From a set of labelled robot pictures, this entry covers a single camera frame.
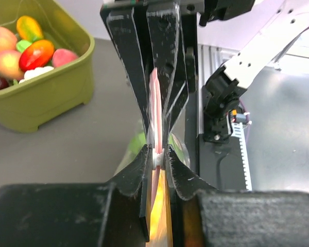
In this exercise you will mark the white toothed cable rail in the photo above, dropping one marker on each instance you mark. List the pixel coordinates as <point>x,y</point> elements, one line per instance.
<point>238,132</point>

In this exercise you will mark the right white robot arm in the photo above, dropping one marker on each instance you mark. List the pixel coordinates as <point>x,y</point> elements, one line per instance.
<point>289,20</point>

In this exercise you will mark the small green fake fruit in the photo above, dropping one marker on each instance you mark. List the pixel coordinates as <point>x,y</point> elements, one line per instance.
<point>22,45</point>

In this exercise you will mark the clear zip top bag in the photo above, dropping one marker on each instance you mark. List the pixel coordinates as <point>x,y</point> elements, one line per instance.
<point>154,135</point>

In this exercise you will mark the white fake cauliflower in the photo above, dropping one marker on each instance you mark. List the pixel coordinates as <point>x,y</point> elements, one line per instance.
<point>29,74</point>

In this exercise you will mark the red orange fake mango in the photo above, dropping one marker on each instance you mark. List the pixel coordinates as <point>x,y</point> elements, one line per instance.
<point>38,54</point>

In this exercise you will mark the olive green plastic bin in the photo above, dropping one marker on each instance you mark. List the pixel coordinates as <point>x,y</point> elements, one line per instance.
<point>26,106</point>

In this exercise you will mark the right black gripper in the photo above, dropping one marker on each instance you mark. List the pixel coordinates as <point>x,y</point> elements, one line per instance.
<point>169,37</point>

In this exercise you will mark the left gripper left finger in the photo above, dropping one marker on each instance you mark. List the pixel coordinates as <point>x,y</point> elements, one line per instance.
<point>134,181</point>

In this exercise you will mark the lower fake peach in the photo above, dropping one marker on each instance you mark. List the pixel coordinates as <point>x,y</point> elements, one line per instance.
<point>9,65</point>

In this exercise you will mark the yellow green fake mango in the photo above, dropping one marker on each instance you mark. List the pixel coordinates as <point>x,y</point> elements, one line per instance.
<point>29,29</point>

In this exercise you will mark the pink fake peach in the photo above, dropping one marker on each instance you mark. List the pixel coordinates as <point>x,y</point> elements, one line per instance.
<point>63,56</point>

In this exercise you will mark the yellow fake orange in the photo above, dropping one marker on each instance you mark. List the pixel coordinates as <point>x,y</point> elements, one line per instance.
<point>160,218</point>

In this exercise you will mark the upper fake peach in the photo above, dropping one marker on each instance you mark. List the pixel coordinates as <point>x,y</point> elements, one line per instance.
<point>8,40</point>

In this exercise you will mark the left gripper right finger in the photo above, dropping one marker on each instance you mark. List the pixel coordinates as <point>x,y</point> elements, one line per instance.
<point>182,179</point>

